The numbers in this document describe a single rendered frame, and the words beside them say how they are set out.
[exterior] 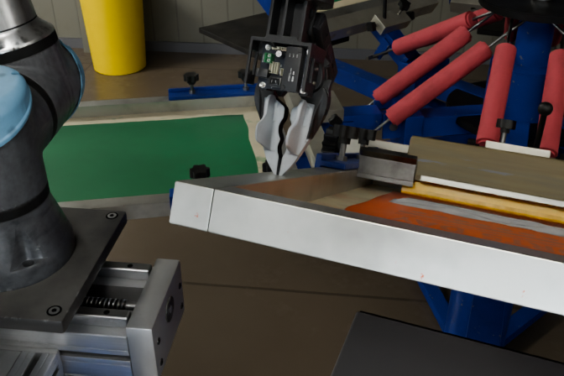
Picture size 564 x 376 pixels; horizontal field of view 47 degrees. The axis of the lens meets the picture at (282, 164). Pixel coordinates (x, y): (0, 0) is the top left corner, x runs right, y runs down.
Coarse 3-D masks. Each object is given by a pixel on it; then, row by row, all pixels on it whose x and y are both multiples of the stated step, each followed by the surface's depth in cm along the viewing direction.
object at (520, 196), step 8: (424, 176) 106; (440, 184) 105; (448, 184) 105; (456, 184) 105; (464, 184) 104; (472, 184) 104; (480, 192) 104; (488, 192) 103; (496, 192) 103; (504, 192) 102; (512, 192) 102; (520, 200) 103; (528, 200) 101; (536, 200) 101; (544, 200) 100; (552, 200) 100
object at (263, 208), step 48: (192, 192) 55; (240, 192) 55; (288, 192) 74; (336, 192) 98; (288, 240) 52; (336, 240) 51; (384, 240) 50; (432, 240) 49; (480, 240) 50; (480, 288) 48; (528, 288) 47
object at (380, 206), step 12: (396, 192) 117; (360, 204) 90; (372, 204) 92; (384, 204) 95; (396, 204) 97; (456, 204) 113; (384, 216) 82; (444, 216) 92; (456, 216) 95; (504, 216) 107
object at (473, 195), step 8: (416, 184) 109; (424, 184) 108; (432, 184) 108; (440, 192) 107; (448, 192) 107; (456, 192) 107; (464, 192) 106; (472, 192) 106; (480, 200) 105; (488, 200) 105; (496, 200) 105; (504, 200) 104; (512, 200) 104; (520, 208) 103; (528, 208) 103; (536, 208) 103; (544, 208) 102; (552, 208) 102; (560, 208) 102; (560, 216) 102
